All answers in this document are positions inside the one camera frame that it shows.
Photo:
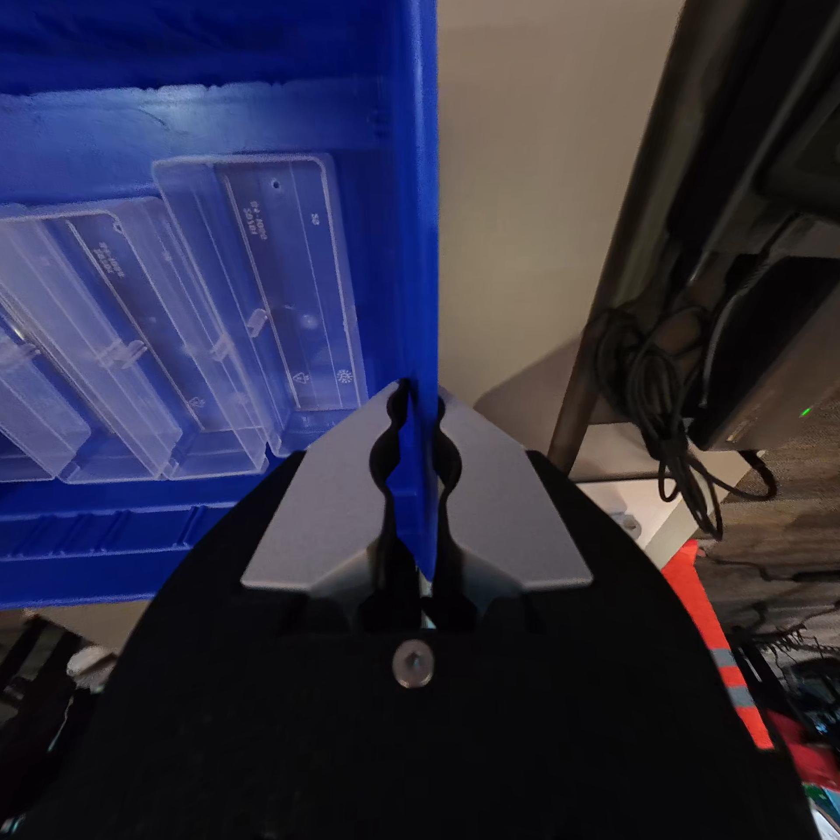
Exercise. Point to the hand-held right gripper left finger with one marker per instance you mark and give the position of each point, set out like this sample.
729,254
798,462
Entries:
321,518

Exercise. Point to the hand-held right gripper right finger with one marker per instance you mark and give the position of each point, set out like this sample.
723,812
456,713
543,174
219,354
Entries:
512,518

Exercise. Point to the black box with green light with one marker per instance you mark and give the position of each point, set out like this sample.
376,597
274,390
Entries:
774,341

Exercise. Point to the blue plastic bin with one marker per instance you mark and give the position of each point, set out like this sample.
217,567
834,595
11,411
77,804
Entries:
197,98

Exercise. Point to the dark desk leg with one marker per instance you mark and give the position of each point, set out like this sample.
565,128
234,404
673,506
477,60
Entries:
610,275

